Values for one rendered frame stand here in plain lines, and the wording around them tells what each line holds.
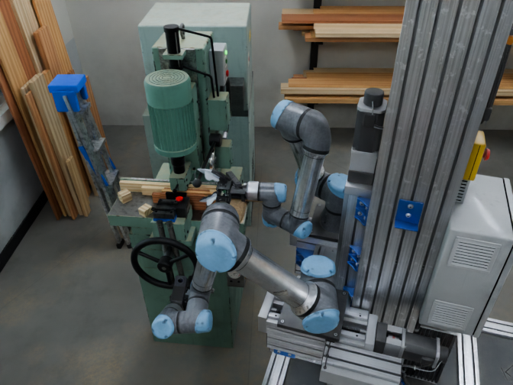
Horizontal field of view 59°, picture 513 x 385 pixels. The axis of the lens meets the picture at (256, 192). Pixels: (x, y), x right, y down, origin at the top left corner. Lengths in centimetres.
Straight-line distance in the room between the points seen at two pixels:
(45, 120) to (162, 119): 153
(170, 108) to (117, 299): 150
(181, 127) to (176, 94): 14
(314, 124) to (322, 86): 220
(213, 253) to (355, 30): 264
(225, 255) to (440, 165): 67
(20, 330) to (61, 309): 23
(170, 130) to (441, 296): 116
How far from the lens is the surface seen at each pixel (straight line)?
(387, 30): 368
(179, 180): 200
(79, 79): 275
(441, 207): 155
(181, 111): 181
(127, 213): 207
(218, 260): 128
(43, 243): 350
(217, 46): 208
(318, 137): 162
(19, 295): 320
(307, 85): 380
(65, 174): 343
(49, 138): 331
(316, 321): 147
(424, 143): 140
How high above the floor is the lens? 217
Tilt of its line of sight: 37 degrees down
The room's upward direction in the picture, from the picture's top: 1 degrees counter-clockwise
